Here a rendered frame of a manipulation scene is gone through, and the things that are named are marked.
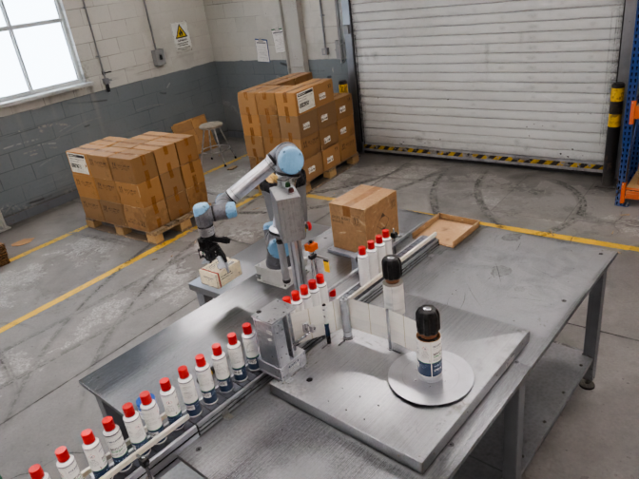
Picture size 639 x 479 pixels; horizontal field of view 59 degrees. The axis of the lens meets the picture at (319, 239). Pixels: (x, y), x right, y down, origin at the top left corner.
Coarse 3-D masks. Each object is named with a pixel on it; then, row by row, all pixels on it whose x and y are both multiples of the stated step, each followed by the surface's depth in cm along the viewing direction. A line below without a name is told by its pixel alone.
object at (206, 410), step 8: (416, 240) 303; (432, 240) 301; (408, 248) 296; (400, 256) 290; (352, 288) 267; (368, 288) 265; (344, 296) 261; (360, 296) 259; (296, 344) 232; (248, 368) 221; (232, 376) 218; (248, 376) 216; (256, 376) 216; (240, 384) 213; (216, 392) 211; (232, 392) 210; (200, 400) 208; (224, 400) 206; (208, 408) 203; (216, 408) 203; (200, 416) 200
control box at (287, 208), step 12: (276, 192) 225; (276, 204) 220; (288, 204) 219; (300, 204) 221; (276, 216) 229; (288, 216) 221; (300, 216) 222; (288, 228) 223; (300, 228) 224; (288, 240) 225
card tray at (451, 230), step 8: (440, 216) 335; (448, 216) 331; (456, 216) 328; (424, 224) 324; (432, 224) 330; (440, 224) 328; (448, 224) 327; (456, 224) 326; (464, 224) 324; (472, 224) 323; (416, 232) 319; (424, 232) 322; (432, 232) 321; (440, 232) 319; (448, 232) 318; (456, 232) 317; (464, 232) 308; (472, 232) 315; (440, 240) 310; (448, 240) 309; (456, 240) 302
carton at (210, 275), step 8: (208, 264) 275; (216, 264) 274; (232, 264) 272; (240, 264) 276; (200, 272) 271; (208, 272) 268; (216, 272) 267; (224, 272) 269; (232, 272) 273; (240, 272) 277; (208, 280) 270; (216, 280) 266; (224, 280) 270
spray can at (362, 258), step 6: (360, 246) 260; (360, 252) 258; (360, 258) 259; (366, 258) 259; (360, 264) 260; (366, 264) 260; (360, 270) 262; (366, 270) 262; (360, 276) 264; (366, 276) 263; (360, 282) 266; (366, 282) 264
